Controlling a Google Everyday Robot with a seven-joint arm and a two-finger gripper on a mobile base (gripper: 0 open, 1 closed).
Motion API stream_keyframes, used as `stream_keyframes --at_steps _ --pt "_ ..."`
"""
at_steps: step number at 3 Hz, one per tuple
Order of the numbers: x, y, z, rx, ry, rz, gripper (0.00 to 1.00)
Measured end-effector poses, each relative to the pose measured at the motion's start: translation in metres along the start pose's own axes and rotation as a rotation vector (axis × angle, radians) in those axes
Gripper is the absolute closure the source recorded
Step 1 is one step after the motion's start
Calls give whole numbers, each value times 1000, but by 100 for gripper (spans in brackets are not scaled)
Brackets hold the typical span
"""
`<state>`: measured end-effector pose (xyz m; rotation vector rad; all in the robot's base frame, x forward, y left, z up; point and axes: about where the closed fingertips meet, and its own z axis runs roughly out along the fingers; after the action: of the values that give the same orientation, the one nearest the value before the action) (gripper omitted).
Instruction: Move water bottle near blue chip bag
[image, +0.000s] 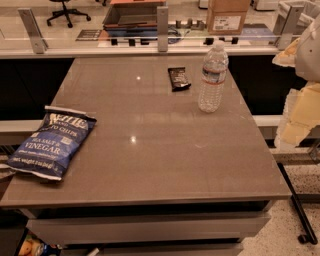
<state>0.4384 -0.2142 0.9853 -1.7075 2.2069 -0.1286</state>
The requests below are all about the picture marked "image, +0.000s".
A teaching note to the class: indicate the middle metal glass post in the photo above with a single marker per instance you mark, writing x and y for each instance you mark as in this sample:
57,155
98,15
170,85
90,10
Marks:
162,28

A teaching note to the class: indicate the clear plastic water bottle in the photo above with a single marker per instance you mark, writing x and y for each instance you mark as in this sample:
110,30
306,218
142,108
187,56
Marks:
214,70

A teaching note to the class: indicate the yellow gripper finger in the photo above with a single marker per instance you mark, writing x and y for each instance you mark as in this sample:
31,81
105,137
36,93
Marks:
301,114
286,58

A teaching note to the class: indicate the black snack bar wrapper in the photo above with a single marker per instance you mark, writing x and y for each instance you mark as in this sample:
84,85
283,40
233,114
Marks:
178,79

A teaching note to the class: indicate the blue kettle chip bag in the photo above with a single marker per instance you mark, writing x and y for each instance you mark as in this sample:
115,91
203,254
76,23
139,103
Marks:
49,150

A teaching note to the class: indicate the left metal glass post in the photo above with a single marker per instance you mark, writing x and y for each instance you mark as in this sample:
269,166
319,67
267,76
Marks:
37,41

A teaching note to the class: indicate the cardboard box with label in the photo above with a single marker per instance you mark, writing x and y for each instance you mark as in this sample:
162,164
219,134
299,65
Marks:
226,17

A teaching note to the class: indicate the right metal glass post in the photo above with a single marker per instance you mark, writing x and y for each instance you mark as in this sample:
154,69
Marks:
285,27

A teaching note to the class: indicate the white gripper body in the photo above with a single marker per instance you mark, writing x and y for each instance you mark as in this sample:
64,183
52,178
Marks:
309,55

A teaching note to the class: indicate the metal glass post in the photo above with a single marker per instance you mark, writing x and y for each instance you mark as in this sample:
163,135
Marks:
37,41
162,28
285,27

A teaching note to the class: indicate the grey table drawer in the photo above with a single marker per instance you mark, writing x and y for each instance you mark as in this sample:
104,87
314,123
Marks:
149,228

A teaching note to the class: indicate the black floor rail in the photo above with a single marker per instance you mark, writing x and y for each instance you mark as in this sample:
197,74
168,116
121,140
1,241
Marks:
309,235

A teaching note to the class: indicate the black office chair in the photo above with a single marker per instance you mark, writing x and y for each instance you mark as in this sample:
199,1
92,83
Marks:
66,13

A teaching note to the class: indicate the grey metal tray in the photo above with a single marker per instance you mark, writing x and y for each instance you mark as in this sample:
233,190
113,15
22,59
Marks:
132,13

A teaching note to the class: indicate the colourful snack bin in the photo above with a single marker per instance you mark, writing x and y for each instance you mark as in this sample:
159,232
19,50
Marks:
33,246

